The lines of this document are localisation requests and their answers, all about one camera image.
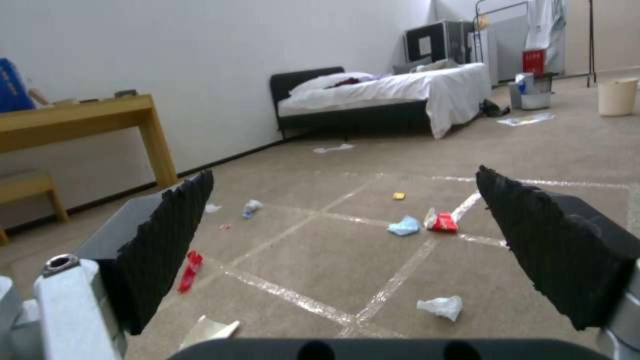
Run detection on black clothes rack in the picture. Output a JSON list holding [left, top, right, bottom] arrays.
[[474, 0, 599, 88]]

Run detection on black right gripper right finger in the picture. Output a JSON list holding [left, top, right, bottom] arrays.
[[474, 164, 640, 360]]

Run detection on black metal equipment case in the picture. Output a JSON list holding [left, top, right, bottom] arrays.
[[402, 20, 476, 65]]

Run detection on red flat wrapper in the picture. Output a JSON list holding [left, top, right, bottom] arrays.
[[176, 250, 206, 293]]

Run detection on white crumpled tissue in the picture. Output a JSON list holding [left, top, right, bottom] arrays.
[[416, 295, 464, 323]]

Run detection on white hanging garment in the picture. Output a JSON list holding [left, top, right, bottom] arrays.
[[523, 0, 568, 76]]

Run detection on bed with white sheets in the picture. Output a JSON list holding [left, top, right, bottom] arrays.
[[270, 62, 494, 140]]

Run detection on white paper card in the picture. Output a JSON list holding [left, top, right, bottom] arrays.
[[178, 314, 241, 352]]

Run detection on red and white carton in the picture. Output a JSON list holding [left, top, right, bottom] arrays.
[[424, 207, 460, 234]]

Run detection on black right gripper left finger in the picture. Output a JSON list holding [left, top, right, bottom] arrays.
[[0, 169, 215, 360]]

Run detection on blue white crumpled wrapper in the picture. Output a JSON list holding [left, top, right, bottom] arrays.
[[242, 199, 264, 220]]

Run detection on grey bin with bag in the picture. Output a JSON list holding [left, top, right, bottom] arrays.
[[508, 73, 555, 110]]

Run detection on beige trash bin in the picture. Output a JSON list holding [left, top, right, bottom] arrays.
[[597, 77, 639, 117]]

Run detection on grey pillow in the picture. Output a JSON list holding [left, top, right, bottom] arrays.
[[392, 56, 434, 75]]

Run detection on clear plastic sheet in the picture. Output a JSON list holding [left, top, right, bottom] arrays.
[[496, 113, 556, 127]]

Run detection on wooden stool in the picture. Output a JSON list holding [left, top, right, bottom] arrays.
[[0, 169, 70, 247]]

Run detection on red sign box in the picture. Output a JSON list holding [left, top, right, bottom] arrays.
[[522, 49, 547, 75]]

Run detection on wooden desk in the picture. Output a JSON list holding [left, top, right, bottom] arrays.
[[0, 93, 179, 188]]

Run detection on blue crumpled cloth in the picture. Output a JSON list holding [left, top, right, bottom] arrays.
[[387, 215, 421, 237]]

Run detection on blue box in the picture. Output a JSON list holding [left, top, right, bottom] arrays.
[[0, 57, 37, 113]]

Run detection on black shoes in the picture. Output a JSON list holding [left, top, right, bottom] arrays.
[[478, 98, 511, 116]]

